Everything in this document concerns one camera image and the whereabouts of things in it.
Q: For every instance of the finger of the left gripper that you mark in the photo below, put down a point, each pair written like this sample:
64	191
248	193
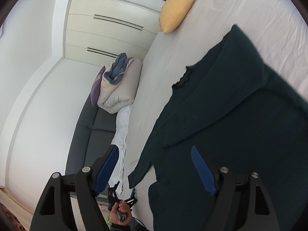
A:
133	193
116	186

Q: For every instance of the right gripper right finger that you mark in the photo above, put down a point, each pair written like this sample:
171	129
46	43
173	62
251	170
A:
242	197

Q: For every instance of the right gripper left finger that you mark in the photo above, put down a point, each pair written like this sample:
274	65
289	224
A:
54	210

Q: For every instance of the dark green knit sweater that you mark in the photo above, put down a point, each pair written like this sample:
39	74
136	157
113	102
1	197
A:
245	117

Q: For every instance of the person's left hand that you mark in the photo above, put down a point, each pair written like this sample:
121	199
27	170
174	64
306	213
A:
117	211

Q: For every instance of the white pillow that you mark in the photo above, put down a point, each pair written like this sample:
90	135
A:
122	121

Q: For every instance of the dark grey headboard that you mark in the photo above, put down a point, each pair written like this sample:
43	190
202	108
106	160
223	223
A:
94	132

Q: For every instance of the folded beige duvet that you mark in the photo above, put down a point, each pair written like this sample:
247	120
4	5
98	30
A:
112	98

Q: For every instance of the purple pillow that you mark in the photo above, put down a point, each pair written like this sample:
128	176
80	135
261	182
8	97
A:
95	89

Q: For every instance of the blue grey cloth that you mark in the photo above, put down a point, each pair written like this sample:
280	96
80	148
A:
118	69

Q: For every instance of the cream wardrobe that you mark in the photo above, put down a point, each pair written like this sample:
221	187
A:
97	31

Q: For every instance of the yellow pillow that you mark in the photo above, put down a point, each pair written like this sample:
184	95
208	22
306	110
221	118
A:
173	13

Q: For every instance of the white bed sheet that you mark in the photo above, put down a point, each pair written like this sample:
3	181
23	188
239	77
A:
275	27

